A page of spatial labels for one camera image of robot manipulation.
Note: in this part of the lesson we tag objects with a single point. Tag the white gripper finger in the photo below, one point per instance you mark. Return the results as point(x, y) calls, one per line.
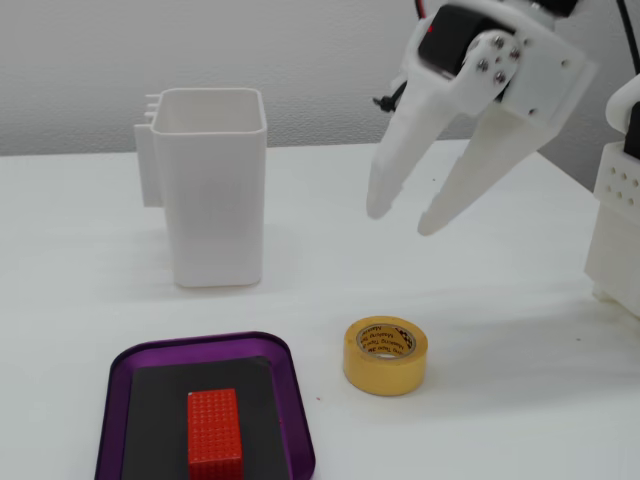
point(395, 165)

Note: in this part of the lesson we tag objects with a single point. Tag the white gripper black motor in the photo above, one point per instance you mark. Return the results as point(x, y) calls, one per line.
point(542, 82)

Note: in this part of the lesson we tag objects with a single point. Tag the yellow masking tape roll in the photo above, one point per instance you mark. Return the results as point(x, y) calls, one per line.
point(380, 380)

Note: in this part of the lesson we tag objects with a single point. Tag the white plastic bin container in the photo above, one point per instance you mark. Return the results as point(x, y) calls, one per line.
point(215, 210)

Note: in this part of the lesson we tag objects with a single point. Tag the purple metal tray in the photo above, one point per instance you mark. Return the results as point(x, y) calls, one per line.
point(295, 400)

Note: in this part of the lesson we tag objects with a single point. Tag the red textured block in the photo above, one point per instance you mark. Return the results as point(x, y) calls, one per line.
point(215, 430)

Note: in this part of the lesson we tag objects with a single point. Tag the black tray mat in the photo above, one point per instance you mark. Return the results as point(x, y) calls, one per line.
point(150, 425)

